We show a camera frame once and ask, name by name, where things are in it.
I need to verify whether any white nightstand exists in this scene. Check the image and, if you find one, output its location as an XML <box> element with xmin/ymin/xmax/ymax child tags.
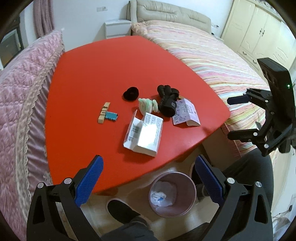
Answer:
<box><xmin>104</xmin><ymin>20</ymin><xmax>132</xmax><ymax>39</ymax></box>

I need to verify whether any beige leather headboard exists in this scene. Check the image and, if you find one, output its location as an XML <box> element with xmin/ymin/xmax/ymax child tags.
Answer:
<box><xmin>126</xmin><ymin>0</ymin><xmax>212</xmax><ymax>34</ymax></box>

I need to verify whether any pink trash bin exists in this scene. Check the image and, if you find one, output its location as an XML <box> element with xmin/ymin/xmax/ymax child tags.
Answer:
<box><xmin>148</xmin><ymin>172</ymin><xmax>197</xmax><ymax>218</ymax></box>

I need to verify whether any black left shoe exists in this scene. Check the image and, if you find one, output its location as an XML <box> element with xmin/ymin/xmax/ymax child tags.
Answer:
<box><xmin>107</xmin><ymin>198</ymin><xmax>150</xmax><ymax>230</ymax></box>

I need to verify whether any dark trouser leg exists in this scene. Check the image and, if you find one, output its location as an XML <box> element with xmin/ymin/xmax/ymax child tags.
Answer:
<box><xmin>101</xmin><ymin>148</ymin><xmax>274</xmax><ymax>241</ymax></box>

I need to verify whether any blue small clip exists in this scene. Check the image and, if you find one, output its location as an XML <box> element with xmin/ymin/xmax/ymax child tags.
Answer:
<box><xmin>105</xmin><ymin>111</ymin><xmax>118</xmax><ymax>121</ymax></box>

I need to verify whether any pink curtain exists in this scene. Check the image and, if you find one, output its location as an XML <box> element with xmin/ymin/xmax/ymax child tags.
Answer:
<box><xmin>33</xmin><ymin>0</ymin><xmax>54</xmax><ymax>38</ymax></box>

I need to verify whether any striped bed sheet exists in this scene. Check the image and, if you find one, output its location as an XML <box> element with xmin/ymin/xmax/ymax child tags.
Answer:
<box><xmin>132</xmin><ymin>20</ymin><xmax>270</xmax><ymax>158</ymax></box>

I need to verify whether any red table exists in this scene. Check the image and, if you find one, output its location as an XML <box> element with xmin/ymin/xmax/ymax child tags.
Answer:
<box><xmin>45</xmin><ymin>36</ymin><xmax>230</xmax><ymax>192</ymax></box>

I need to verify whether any pink quilted bed cover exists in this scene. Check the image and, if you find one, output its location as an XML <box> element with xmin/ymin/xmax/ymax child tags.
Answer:
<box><xmin>1</xmin><ymin>31</ymin><xmax>65</xmax><ymax>240</ymax></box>

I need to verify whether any black camera box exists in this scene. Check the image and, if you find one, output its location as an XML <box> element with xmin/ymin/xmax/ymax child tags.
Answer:
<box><xmin>257</xmin><ymin>57</ymin><xmax>295</xmax><ymax>128</ymax></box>

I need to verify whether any dark window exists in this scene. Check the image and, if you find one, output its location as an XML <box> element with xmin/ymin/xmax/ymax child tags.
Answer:
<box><xmin>1</xmin><ymin>17</ymin><xmax>24</xmax><ymax>67</ymax></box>

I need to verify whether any white paper medicine box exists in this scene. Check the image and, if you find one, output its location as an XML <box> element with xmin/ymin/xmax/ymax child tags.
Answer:
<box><xmin>123</xmin><ymin>110</ymin><xmax>164</xmax><ymax>157</ymax></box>

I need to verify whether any cream wardrobe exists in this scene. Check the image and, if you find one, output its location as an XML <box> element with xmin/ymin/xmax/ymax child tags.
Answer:
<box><xmin>222</xmin><ymin>0</ymin><xmax>295</xmax><ymax>77</ymax></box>

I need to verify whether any white wall socket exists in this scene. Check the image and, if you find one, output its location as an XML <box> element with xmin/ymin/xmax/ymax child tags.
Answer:
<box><xmin>96</xmin><ymin>6</ymin><xmax>108</xmax><ymax>12</ymax></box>

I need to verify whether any wooden clothespin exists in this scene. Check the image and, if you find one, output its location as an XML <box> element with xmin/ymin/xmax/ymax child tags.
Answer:
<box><xmin>97</xmin><ymin>102</ymin><xmax>110</xmax><ymax>124</ymax></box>

